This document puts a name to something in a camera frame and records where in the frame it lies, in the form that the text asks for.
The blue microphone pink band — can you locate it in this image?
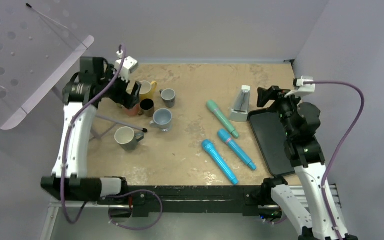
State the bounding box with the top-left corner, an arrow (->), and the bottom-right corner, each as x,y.
217,128 -> 257,171

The dark blue-grey mug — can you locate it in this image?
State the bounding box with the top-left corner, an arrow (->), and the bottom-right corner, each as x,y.
159,88 -> 176,108

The blue toy microphone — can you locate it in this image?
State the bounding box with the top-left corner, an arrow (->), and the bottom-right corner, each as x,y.
201,139 -> 239,185

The aluminium frame rail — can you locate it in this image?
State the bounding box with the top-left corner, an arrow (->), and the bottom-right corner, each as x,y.
60,179 -> 353,240

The white music stand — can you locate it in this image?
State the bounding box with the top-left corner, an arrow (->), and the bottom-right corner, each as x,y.
0,2 -> 149,141

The light grey mug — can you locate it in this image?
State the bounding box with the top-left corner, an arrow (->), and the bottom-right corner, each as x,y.
149,108 -> 173,132

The black base bar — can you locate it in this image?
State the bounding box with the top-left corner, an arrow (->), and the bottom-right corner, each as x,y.
97,185 -> 283,220

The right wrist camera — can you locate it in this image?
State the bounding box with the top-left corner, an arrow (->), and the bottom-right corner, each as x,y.
285,76 -> 316,98

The brown mug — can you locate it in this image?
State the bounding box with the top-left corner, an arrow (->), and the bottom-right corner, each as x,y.
138,98 -> 155,118

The black tray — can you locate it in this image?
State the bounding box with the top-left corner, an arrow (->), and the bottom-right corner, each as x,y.
247,108 -> 295,177

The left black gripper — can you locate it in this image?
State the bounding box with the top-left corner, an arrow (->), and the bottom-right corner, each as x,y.
98,64 -> 141,109

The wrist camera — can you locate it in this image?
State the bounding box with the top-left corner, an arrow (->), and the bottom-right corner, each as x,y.
285,76 -> 316,98
114,50 -> 139,82

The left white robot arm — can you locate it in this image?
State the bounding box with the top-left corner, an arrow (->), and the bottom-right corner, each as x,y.
40,56 -> 142,205

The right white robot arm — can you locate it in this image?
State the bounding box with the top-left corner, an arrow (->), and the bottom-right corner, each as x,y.
257,86 -> 357,240

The dark grey faceted mug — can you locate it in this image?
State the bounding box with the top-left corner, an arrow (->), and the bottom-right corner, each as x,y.
114,126 -> 145,152

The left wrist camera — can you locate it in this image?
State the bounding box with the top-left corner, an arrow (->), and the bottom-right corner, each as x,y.
114,50 -> 139,82

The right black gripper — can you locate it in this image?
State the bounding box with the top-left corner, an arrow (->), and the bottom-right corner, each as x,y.
257,85 -> 305,138

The yellow cup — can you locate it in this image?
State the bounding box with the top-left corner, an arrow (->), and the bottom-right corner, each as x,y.
139,80 -> 158,101

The green toy microphone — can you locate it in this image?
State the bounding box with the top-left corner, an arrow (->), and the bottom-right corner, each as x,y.
206,99 -> 239,139

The pink mug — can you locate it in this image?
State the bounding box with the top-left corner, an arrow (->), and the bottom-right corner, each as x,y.
122,103 -> 141,117

